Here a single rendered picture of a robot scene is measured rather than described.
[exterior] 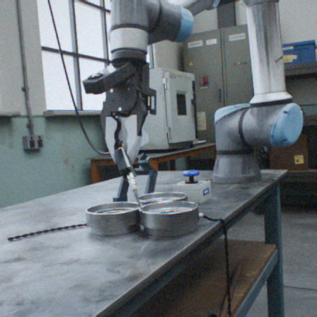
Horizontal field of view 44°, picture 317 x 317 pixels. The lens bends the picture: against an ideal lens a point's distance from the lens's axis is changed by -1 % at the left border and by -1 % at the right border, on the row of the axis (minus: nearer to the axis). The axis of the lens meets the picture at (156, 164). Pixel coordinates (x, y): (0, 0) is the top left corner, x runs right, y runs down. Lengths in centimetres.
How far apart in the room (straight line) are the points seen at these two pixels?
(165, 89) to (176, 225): 242
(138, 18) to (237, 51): 386
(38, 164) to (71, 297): 237
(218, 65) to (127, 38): 392
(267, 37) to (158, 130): 200
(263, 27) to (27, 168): 198
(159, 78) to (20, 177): 124
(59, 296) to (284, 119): 78
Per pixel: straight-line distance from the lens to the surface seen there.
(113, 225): 68
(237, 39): 465
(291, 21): 481
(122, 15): 80
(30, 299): 48
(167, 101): 301
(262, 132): 112
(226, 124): 119
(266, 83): 112
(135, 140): 74
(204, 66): 473
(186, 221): 66
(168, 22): 86
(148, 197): 85
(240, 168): 119
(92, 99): 348
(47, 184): 287
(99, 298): 46
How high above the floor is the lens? 98
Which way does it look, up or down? 5 degrees down
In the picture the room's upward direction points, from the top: 4 degrees counter-clockwise
